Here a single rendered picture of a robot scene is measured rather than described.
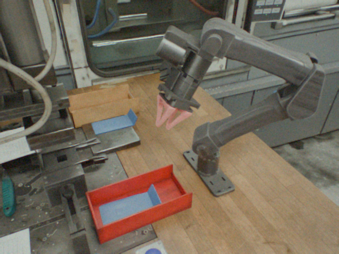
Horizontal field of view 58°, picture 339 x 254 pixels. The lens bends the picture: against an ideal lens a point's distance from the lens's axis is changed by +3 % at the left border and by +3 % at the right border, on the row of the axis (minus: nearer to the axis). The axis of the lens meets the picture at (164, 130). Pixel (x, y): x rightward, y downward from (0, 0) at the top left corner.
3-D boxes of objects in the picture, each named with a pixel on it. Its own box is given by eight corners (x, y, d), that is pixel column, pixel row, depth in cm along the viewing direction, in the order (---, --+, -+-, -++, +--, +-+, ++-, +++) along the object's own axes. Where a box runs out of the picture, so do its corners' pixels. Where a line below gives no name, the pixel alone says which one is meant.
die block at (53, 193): (89, 194, 84) (85, 176, 79) (51, 208, 80) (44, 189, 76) (74, 152, 98) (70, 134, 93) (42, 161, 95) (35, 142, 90)
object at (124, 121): (137, 124, 107) (137, 117, 105) (96, 135, 102) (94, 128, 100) (131, 114, 112) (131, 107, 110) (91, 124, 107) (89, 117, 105)
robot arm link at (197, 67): (174, 72, 68) (189, 44, 66) (174, 68, 73) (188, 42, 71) (200, 86, 69) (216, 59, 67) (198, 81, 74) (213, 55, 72)
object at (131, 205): (161, 210, 79) (161, 202, 77) (104, 229, 74) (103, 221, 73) (153, 190, 84) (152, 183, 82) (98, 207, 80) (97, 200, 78)
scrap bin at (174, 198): (192, 207, 80) (193, 192, 76) (100, 244, 72) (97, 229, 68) (172, 177, 89) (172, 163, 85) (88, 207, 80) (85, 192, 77)
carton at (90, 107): (139, 114, 117) (138, 97, 112) (74, 130, 108) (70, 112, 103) (128, 99, 126) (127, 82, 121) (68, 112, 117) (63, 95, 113)
